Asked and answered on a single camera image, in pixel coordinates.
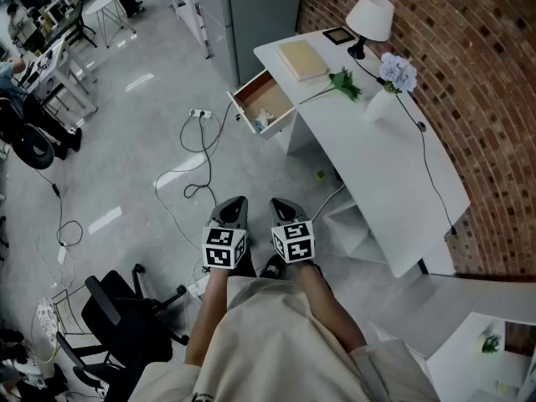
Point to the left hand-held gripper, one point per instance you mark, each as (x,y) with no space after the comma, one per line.
(218,256)

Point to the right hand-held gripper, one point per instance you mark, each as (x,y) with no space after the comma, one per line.
(297,247)

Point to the white drawer with brown inside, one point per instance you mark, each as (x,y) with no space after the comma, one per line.
(268,94)

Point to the person's left forearm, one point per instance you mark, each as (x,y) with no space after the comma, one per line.
(205,316)

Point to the person's right forearm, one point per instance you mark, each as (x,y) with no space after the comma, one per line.
(331,308)

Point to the small yellow-green block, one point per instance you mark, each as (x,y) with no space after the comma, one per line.
(321,175)

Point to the white desk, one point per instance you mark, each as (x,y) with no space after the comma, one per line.
(377,161)

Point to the white power strip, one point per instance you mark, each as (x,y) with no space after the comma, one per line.
(192,111)

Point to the person's cream shirt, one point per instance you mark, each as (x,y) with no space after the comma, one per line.
(272,350)

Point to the white ribbed vase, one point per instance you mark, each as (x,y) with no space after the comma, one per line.
(377,107)

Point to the green leaf sprig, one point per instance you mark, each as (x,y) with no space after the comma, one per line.
(345,83)

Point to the black office chair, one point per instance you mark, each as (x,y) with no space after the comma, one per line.
(125,325)

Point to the beige book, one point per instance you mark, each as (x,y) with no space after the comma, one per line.
(302,59)

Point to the white power adapter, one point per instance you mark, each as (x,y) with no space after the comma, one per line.
(62,255)

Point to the white low cabinet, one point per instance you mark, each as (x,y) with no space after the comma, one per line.
(460,308)

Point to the grey refrigerator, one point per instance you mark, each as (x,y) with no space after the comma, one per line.
(259,15)

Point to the white shelf unit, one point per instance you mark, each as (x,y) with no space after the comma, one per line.
(188,11)

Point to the white shade table lamp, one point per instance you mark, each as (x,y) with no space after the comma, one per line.
(370,17)

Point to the black swivel chair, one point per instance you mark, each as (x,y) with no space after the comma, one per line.
(21,149)

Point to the white work table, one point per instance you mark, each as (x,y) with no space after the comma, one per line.
(58,63)

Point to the small green potted plant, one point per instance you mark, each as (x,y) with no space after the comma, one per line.
(491,343)

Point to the round white side table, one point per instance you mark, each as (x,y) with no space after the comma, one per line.
(102,0)

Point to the white round device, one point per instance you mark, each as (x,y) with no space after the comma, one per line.
(27,373)

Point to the black picture frame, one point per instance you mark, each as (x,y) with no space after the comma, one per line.
(337,36)

